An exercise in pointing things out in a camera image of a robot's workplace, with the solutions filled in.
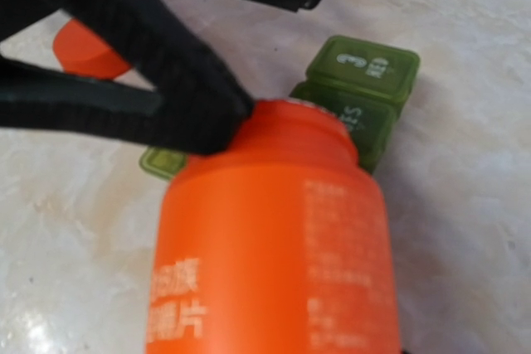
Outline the red pill bottle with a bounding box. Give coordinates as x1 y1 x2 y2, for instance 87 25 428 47
145 100 402 353

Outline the red bottle cap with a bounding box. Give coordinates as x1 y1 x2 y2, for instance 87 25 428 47
52 19 131 80

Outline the green weekly pill organizer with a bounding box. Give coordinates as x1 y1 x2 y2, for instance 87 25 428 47
139 35 421 182

